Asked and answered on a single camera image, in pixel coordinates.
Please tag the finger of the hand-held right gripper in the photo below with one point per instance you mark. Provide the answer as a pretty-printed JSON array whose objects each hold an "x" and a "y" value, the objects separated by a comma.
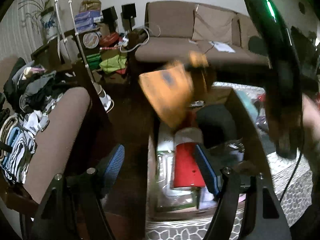
[{"x": 237, "y": 68}]

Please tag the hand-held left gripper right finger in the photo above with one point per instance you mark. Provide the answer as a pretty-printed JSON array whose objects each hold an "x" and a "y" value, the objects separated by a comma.
[{"x": 205, "y": 167}]

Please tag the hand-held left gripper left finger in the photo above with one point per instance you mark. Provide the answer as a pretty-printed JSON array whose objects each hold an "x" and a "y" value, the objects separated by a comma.
[{"x": 113, "y": 165}]

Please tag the red pouch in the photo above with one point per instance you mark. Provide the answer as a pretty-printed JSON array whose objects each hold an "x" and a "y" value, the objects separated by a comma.
[{"x": 186, "y": 165}]

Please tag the brown cardboard box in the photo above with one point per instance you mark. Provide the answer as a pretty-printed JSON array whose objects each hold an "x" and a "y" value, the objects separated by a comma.
[{"x": 246, "y": 130}]

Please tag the orange cloth bag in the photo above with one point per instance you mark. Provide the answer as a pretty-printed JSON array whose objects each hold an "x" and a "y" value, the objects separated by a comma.
[{"x": 170, "y": 92}]

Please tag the person's right hand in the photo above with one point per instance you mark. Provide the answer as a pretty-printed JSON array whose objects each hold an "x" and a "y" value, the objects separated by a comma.
[{"x": 311, "y": 120}]

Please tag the white paper sheet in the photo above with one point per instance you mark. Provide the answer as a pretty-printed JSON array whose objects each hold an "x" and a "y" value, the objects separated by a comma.
[{"x": 225, "y": 47}]

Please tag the brown throw cushion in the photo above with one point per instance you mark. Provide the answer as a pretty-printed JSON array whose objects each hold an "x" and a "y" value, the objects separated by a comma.
[{"x": 215, "y": 25}]

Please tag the brown armchair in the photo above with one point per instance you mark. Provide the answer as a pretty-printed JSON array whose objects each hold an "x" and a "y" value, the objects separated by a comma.
[{"x": 62, "y": 130}]

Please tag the brown sofa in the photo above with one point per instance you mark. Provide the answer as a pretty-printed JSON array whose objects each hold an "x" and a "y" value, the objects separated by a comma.
[{"x": 175, "y": 47}]

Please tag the stack of folded clothes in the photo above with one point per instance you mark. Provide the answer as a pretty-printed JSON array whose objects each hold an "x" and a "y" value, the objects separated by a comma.
[{"x": 17, "y": 142}]

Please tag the yellow-green bag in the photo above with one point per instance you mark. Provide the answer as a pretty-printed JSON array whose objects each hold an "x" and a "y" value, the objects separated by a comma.
[{"x": 113, "y": 63}]

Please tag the pile of dark clothes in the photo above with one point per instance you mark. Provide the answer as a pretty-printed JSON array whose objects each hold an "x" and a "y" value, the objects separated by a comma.
[{"x": 37, "y": 87}]

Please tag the black speaker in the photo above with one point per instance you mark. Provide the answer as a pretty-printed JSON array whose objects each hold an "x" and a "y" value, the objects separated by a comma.
[
  {"x": 129, "y": 11},
  {"x": 109, "y": 14}
]

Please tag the white pole stand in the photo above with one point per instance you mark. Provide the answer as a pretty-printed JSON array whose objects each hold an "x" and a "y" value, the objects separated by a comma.
[{"x": 80, "y": 42}]

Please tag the stack of blue packets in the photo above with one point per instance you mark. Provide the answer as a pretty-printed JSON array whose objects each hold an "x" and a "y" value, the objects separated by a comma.
[{"x": 86, "y": 20}]

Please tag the potted plant in painted vase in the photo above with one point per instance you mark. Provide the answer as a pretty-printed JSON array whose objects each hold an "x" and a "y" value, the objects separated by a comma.
[{"x": 48, "y": 23}]

